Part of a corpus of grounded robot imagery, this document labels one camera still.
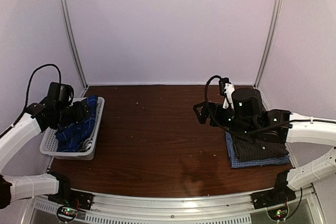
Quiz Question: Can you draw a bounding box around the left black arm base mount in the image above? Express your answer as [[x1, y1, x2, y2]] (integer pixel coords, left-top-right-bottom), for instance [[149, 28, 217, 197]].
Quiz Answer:
[[48, 172, 93, 210]]

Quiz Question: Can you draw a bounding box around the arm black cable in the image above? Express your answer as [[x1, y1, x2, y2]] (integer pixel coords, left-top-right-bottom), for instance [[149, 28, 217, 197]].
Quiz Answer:
[[25, 63, 63, 114], [204, 74, 263, 141]]

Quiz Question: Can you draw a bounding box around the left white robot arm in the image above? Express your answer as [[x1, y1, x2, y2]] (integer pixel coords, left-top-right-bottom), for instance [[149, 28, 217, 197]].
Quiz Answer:
[[1, 82, 97, 209]]

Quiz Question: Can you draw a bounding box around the aluminium frame post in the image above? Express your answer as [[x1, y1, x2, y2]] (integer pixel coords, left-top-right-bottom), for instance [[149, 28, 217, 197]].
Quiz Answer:
[[254, 0, 284, 88], [59, 0, 88, 89]]

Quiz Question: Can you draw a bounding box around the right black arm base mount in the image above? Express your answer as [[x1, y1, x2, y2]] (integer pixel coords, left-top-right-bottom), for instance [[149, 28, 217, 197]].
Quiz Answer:
[[251, 170, 296, 209]]

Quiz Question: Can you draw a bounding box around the light blue checked folded shirt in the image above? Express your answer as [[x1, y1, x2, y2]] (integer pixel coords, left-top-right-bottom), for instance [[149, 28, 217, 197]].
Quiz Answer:
[[225, 133, 290, 168]]

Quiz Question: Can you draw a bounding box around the right aluminium frame post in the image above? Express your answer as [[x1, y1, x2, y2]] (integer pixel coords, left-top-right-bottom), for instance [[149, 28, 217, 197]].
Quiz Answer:
[[254, 0, 284, 88]]

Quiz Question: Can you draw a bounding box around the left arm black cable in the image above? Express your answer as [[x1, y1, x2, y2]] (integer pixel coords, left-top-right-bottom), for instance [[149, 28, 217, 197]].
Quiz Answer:
[[25, 63, 63, 114]]

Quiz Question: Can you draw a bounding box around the white plastic laundry basket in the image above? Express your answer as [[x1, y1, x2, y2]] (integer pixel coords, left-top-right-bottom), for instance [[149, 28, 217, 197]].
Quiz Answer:
[[39, 95, 105, 161]]

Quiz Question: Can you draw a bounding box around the left circuit board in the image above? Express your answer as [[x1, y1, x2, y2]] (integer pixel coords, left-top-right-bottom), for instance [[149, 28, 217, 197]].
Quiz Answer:
[[56, 206, 78, 222]]

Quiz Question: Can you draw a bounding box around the dark striped folded shirt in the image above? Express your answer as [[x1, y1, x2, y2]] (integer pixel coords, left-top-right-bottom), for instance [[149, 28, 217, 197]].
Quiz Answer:
[[232, 136, 289, 162]]

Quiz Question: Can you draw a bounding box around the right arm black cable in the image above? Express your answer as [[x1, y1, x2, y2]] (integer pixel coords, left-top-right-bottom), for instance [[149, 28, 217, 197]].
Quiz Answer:
[[204, 74, 263, 141]]

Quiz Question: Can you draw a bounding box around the blue plaid long sleeve shirt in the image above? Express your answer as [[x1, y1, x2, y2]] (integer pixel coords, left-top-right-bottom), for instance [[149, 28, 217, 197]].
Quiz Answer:
[[56, 94, 98, 153]]

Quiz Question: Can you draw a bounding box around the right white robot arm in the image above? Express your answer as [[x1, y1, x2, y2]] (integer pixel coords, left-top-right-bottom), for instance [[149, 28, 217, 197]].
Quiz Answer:
[[193, 84, 335, 204]]

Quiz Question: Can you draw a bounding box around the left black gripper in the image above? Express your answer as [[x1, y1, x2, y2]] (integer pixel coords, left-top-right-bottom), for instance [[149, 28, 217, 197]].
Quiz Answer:
[[56, 100, 91, 128]]

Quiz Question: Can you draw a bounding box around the left aluminium frame post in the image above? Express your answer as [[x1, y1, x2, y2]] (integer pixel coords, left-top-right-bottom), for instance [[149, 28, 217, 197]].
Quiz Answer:
[[59, 0, 88, 89]]

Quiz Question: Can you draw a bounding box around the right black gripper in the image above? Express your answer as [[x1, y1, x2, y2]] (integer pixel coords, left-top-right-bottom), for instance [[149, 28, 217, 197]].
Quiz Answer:
[[194, 101, 256, 137]]

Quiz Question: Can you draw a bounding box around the circuit board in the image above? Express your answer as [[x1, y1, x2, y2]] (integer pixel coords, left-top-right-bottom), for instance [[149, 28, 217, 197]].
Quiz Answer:
[[267, 206, 289, 221], [56, 206, 78, 222]]

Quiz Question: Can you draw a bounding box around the right circuit board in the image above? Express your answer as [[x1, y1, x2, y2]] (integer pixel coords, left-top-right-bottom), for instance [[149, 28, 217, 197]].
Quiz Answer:
[[267, 206, 289, 221]]

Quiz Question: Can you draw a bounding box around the front aluminium rail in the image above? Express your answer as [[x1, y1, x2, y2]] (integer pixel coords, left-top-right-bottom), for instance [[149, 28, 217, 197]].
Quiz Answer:
[[19, 185, 327, 223]]

